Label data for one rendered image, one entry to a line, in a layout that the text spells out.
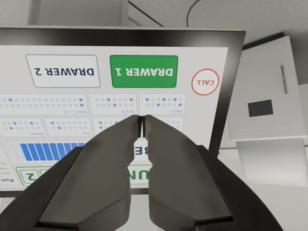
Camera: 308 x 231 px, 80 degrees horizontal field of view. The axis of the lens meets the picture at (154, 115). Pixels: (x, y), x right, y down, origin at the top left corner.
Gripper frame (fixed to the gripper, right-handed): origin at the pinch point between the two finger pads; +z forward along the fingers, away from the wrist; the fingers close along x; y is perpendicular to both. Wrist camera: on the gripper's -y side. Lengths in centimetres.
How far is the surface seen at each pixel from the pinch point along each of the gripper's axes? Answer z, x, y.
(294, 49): 198, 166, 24
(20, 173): 14.5, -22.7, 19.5
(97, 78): 14.6, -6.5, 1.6
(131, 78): 14.6, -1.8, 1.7
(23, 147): 14.6, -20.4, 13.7
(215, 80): 14.6, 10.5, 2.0
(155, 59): 14.6, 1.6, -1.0
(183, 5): 154, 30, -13
